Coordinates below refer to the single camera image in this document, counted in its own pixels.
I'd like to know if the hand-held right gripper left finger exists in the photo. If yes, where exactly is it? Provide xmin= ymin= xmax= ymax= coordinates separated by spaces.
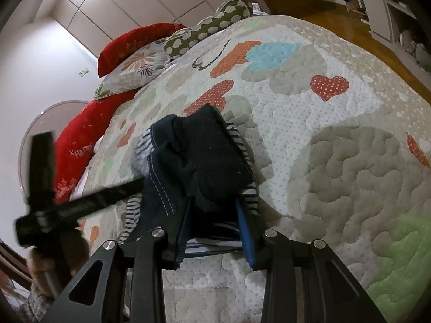
xmin=39 ymin=195 xmax=195 ymax=323

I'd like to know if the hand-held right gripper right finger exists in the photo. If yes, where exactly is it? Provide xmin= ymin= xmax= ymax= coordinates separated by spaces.
xmin=235 ymin=198 xmax=388 ymax=323

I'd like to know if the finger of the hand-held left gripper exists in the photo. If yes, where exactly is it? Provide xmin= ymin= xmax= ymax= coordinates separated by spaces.
xmin=29 ymin=132 xmax=57 ymax=212
xmin=76 ymin=178 xmax=146 ymax=211

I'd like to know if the person's left hand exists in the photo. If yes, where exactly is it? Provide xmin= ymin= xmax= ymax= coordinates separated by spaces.
xmin=27 ymin=232 xmax=90 ymax=293

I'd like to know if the long red printed pillow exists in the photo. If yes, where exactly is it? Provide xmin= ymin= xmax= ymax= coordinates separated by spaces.
xmin=52 ymin=89 xmax=138 ymax=204

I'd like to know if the white round fan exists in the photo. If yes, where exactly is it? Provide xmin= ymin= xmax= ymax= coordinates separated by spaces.
xmin=18 ymin=100 xmax=90 ymax=192

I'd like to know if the patchwork heart quilt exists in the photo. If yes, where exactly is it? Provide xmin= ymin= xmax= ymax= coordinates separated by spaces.
xmin=72 ymin=13 xmax=431 ymax=323

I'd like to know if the beige leaf print pillow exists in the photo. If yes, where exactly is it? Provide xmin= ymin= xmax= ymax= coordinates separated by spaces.
xmin=94 ymin=38 xmax=176 ymax=101

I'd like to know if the red floral pillow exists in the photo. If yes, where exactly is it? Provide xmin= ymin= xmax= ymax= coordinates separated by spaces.
xmin=98 ymin=23 xmax=187 ymax=78

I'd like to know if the white wardrobe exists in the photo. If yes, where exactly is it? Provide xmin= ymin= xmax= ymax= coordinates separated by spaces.
xmin=50 ymin=0 xmax=266 ymax=58

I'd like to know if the olive white-spotted bolster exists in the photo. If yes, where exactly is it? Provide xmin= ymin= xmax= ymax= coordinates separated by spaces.
xmin=162 ymin=0 xmax=254 ymax=59

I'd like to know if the white shelf unit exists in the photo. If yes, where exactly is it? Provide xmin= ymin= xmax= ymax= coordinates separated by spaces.
xmin=333 ymin=0 xmax=431 ymax=71

